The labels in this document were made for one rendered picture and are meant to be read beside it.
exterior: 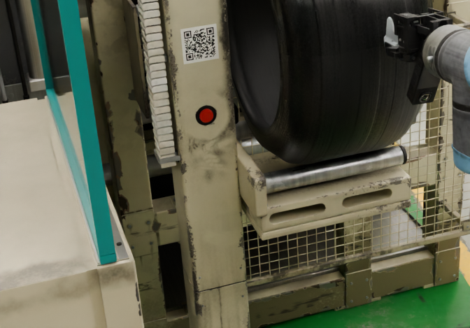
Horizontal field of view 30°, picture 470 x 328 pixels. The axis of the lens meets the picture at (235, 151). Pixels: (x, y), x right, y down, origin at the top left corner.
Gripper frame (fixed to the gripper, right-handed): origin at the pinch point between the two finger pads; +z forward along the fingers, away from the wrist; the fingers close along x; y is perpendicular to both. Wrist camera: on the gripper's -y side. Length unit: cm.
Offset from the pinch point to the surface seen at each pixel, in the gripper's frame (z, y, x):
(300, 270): 74, -84, -3
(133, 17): 62, 1, 38
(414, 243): 74, -84, -40
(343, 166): 18.9, -31.0, 3.8
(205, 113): 23.8, -14.8, 32.0
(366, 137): 8.8, -21.5, 2.4
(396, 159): 18.6, -32.0, -8.8
